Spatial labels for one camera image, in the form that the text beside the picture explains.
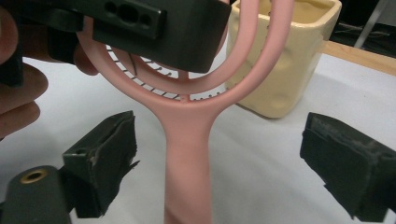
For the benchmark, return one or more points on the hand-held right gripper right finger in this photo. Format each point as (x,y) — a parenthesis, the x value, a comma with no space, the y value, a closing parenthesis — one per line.
(351,168)

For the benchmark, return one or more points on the wooden table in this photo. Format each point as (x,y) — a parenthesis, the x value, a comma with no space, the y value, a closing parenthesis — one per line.
(364,57)

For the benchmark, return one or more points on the cream square cup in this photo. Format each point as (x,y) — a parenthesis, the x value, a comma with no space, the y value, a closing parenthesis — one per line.
(299,62)

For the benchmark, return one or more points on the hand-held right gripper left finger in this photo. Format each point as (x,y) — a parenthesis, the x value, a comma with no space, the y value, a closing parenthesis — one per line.
(99,168)

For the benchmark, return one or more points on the pink hairbrush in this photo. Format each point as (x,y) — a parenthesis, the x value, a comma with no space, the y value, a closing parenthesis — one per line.
(186,155)

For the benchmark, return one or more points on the metal pole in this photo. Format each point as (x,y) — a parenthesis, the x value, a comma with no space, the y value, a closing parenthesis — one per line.
(372,23)

